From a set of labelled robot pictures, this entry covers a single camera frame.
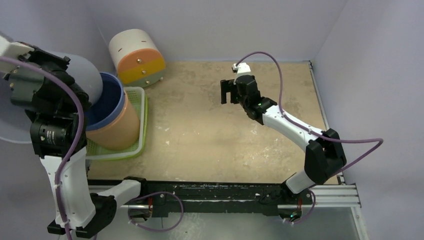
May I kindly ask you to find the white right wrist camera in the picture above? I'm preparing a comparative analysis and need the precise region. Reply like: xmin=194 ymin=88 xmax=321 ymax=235
xmin=231 ymin=62 xmax=251 ymax=85

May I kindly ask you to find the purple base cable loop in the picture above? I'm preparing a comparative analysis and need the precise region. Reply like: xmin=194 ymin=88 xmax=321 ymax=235
xmin=127 ymin=192 xmax=184 ymax=233

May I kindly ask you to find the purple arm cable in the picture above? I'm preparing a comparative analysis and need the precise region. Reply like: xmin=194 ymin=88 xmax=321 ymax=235
xmin=0 ymin=55 xmax=85 ymax=240
xmin=235 ymin=51 xmax=384 ymax=180

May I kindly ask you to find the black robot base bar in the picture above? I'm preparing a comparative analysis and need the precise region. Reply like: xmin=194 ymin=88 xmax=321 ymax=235
xmin=87 ymin=178 xmax=314 ymax=220

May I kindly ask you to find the large grey plastic bucket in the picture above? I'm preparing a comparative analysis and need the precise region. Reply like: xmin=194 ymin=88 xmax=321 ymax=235
xmin=0 ymin=50 xmax=103 ymax=144

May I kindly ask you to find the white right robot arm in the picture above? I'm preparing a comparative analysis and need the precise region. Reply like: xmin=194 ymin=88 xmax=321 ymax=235
xmin=220 ymin=75 xmax=347 ymax=204

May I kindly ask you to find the cream cabinet with coloured drawers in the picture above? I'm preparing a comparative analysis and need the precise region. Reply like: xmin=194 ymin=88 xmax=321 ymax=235
xmin=108 ymin=29 xmax=166 ymax=88

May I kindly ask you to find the pale green perforated basket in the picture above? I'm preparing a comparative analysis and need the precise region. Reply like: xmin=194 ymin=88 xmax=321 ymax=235
xmin=86 ymin=86 xmax=147 ymax=161

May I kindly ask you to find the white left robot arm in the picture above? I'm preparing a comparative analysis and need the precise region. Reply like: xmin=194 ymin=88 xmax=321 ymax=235
xmin=0 ymin=42 xmax=149 ymax=239

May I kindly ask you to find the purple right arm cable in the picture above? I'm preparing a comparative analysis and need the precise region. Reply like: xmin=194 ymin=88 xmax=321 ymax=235
xmin=235 ymin=51 xmax=384 ymax=180

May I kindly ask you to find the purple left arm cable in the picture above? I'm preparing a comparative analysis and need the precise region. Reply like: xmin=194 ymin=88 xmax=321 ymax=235
xmin=0 ymin=55 xmax=85 ymax=240

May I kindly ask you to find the orange plastic bucket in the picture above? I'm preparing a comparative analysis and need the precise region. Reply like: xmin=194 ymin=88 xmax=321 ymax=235
xmin=86 ymin=96 xmax=141 ymax=151

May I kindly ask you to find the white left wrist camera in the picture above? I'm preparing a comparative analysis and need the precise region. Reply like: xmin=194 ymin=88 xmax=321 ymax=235
xmin=0 ymin=32 xmax=35 ymax=60

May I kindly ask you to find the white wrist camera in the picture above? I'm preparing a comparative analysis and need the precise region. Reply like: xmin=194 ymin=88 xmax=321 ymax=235
xmin=231 ymin=62 xmax=251 ymax=85
xmin=0 ymin=32 xmax=35 ymax=60

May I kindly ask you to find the aluminium frame rail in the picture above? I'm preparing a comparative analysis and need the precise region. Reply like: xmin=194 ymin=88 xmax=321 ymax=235
xmin=122 ymin=182 xmax=360 ymax=213

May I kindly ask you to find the blue plastic bucket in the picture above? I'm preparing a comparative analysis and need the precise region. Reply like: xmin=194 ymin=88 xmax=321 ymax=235
xmin=84 ymin=72 xmax=125 ymax=131

